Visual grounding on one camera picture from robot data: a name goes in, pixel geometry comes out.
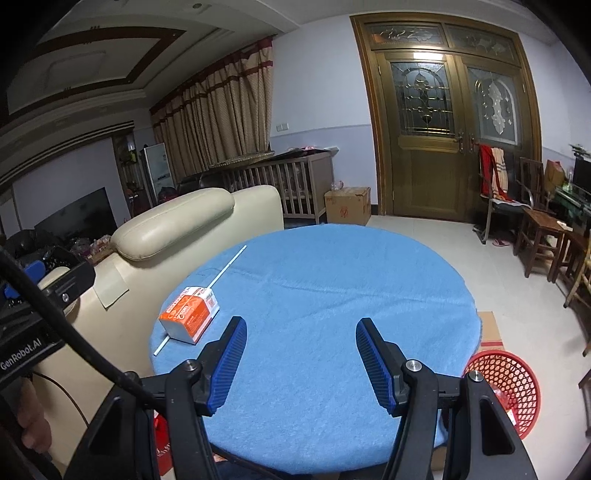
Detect flat cardboard sheet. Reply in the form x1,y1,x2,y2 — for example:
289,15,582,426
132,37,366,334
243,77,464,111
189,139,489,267
478,311,506,356

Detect red shopping bag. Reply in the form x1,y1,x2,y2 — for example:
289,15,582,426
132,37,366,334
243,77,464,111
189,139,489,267
152,411,174,476

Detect red plastic basket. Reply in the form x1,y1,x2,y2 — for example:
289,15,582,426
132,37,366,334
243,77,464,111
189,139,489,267
462,351,541,440

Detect brown paper bag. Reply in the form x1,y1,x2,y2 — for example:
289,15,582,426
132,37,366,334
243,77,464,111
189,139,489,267
545,159,567,193

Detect thick black cable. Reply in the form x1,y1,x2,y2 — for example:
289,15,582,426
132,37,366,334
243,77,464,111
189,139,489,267
0,247,141,388

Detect cream leather sofa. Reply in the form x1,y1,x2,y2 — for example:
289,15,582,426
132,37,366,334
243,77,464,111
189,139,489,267
34,185,284,462

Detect orange and white box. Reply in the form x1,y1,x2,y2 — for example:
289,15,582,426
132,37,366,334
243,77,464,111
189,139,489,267
158,286,221,344

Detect dark leather sofa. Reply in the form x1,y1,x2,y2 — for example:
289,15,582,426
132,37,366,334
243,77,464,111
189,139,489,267
178,173,222,195

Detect wooden crib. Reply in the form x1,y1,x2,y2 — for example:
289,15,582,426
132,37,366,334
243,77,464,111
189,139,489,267
210,148,334,223

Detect wooden stool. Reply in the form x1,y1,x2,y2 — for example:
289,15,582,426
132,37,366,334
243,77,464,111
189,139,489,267
558,226,591,356

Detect brown cardboard box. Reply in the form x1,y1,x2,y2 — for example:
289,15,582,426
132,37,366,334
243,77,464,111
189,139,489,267
324,186,371,226

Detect black television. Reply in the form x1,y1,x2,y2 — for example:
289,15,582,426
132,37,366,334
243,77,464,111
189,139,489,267
33,187,117,241

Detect pile of colourful packets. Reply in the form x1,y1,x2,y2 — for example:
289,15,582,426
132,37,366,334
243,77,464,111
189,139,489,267
69,233,114,266

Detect metal frame chair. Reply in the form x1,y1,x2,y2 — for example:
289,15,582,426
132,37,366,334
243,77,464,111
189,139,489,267
478,144,539,245

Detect white standing air conditioner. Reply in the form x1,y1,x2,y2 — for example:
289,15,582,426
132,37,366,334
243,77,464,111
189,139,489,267
141,143,176,204

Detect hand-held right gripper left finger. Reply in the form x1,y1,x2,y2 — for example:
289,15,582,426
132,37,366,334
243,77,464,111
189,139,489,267
65,316,247,480

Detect blue tablecloth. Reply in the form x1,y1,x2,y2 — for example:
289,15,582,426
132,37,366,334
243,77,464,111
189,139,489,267
148,224,482,476

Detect dark display shelf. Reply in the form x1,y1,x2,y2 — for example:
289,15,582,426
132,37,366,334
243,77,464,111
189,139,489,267
113,134,148,217

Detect red striped towel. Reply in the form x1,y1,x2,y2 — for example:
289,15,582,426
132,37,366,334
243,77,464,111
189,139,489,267
479,144,511,199

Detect beige striped curtains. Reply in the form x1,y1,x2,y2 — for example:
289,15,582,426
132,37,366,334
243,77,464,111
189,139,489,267
150,37,275,190

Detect wooden double door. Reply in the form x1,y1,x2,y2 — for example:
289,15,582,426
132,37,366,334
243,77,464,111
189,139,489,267
349,14,542,227

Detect glass cabinet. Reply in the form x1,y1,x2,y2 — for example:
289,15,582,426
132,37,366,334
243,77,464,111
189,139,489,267
551,143,591,227

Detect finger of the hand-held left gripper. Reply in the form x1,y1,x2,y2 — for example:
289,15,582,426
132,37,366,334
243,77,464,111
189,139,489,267
0,261,47,303
37,261,96,308

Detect thin white rod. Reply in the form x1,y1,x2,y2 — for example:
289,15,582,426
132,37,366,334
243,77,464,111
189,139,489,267
154,244,248,357

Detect dark wooden chair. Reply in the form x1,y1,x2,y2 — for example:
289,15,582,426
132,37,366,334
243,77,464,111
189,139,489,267
513,157,571,278

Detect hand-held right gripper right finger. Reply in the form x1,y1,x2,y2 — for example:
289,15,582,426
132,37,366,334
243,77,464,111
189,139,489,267
355,318,539,480

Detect person's left hand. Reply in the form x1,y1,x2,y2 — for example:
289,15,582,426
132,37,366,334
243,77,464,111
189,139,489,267
16,381,52,455

